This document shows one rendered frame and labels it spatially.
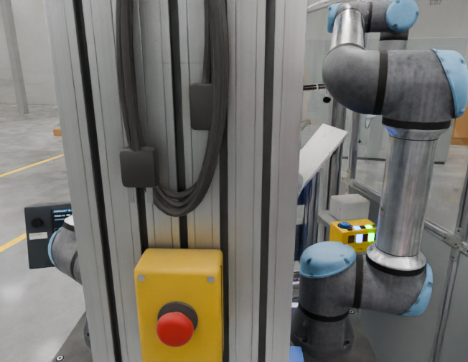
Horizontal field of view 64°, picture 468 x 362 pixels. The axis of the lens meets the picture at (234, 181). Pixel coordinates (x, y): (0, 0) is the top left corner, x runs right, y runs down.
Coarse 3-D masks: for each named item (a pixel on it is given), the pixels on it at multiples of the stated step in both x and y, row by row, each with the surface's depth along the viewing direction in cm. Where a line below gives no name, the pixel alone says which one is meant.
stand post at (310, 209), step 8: (320, 176) 185; (312, 184) 185; (304, 192) 194; (312, 192) 186; (304, 200) 195; (312, 200) 188; (304, 208) 196; (312, 208) 189; (304, 216) 197; (312, 216) 190; (304, 224) 197; (312, 224) 193; (304, 232) 198; (312, 232) 195; (304, 240) 199; (312, 240) 196; (304, 248) 199
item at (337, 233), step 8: (336, 224) 144; (352, 224) 144; (360, 224) 144; (368, 224) 144; (336, 232) 142; (344, 232) 137; (352, 232) 138; (360, 232) 139; (368, 232) 140; (376, 232) 140; (336, 240) 142; (344, 240) 138; (360, 248) 141
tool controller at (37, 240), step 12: (36, 204) 118; (48, 204) 115; (60, 204) 114; (24, 216) 112; (36, 216) 112; (48, 216) 113; (60, 216) 113; (36, 228) 112; (48, 228) 113; (36, 240) 112; (48, 240) 113; (36, 252) 112; (36, 264) 113; (48, 264) 113
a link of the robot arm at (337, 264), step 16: (304, 256) 83; (320, 256) 81; (336, 256) 80; (352, 256) 79; (304, 272) 82; (320, 272) 79; (336, 272) 78; (352, 272) 79; (304, 288) 83; (320, 288) 80; (336, 288) 79; (352, 288) 78; (304, 304) 84; (320, 304) 81; (336, 304) 80; (352, 304) 79
